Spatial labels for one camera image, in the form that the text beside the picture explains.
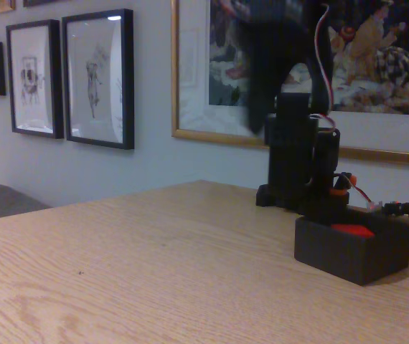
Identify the grey chair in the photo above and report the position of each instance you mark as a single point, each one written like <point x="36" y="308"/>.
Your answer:
<point x="0" y="202"/>

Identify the large black picture frame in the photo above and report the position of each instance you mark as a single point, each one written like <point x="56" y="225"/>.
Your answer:
<point x="97" y="79"/>

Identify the red cube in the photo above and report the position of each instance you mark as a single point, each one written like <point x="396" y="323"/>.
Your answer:
<point x="351" y="229"/>

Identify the dark picture frame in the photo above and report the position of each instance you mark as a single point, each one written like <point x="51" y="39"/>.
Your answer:
<point x="43" y="2"/>

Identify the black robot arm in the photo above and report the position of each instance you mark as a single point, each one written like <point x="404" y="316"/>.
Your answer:
<point x="290" y="150"/>

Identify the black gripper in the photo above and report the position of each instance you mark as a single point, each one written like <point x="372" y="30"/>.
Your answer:
<point x="258" y="77"/>

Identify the black box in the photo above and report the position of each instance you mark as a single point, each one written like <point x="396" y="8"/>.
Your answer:
<point x="333" y="254"/>

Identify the orange clamp knob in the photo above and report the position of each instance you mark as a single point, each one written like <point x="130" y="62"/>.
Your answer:
<point x="341" y="189"/>

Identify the gold framed painting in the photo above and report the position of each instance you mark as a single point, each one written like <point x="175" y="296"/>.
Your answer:
<point x="387" y="71"/>

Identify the medium black picture frame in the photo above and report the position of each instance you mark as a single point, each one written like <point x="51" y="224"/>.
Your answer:
<point x="34" y="79"/>

